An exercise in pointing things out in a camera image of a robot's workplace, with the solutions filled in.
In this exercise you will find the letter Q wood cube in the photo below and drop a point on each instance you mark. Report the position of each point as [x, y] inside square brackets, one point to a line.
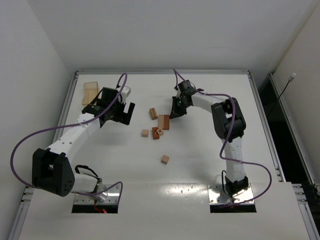
[145, 133]

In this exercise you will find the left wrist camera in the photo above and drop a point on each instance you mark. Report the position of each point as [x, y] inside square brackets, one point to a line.
[124, 94]

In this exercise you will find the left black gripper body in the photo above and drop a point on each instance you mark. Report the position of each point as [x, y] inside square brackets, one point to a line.
[120, 113]

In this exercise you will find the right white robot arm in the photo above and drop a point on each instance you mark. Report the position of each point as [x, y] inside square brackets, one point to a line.
[229, 125]

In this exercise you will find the brown arch wood block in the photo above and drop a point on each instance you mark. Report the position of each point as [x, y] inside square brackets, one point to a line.
[155, 134]

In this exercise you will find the reddish long wood block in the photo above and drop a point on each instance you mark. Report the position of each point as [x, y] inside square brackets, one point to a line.
[166, 122]

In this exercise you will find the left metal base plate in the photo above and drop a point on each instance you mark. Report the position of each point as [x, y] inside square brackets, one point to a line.
[108, 197]

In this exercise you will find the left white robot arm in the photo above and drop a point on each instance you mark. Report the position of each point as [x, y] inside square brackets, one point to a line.
[51, 167]

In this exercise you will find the light rectangular wood block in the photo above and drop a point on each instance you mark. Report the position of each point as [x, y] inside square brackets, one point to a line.
[153, 113]

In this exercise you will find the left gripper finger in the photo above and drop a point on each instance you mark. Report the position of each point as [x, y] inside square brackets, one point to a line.
[122, 119]
[130, 110]

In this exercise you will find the lone light wood cube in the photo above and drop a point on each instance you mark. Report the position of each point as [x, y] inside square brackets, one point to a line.
[165, 159]

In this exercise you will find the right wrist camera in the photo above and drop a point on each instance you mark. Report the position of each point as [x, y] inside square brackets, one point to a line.
[178, 94]

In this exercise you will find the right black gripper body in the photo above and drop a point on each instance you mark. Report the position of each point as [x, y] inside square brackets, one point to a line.
[177, 107]

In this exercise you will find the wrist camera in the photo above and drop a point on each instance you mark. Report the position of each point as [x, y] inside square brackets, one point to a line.
[178, 94]
[124, 94]

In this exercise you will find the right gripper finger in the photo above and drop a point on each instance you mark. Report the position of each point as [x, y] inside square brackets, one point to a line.
[174, 107]
[178, 114]

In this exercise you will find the letter N wood cube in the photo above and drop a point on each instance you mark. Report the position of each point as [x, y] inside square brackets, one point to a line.
[159, 131]

